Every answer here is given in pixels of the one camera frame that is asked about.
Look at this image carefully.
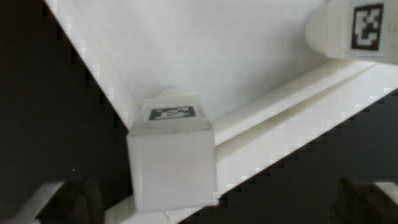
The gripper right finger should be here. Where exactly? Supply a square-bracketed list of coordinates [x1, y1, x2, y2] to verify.
[331, 178, 398, 224]

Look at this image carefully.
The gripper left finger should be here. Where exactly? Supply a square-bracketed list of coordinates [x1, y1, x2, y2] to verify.
[11, 178, 105, 224]

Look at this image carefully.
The white table leg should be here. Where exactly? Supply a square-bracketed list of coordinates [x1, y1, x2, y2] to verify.
[126, 89, 217, 213]
[306, 0, 398, 65]

